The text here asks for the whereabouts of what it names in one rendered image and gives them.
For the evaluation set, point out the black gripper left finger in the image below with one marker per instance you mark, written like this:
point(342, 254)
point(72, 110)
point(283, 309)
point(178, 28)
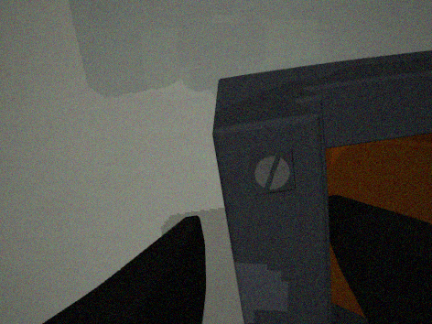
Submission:
point(165, 284)

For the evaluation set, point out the orange l-shaped part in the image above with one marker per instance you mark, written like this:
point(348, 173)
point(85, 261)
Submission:
point(393, 174)

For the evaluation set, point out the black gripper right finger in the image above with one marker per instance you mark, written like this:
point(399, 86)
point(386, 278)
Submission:
point(386, 258)

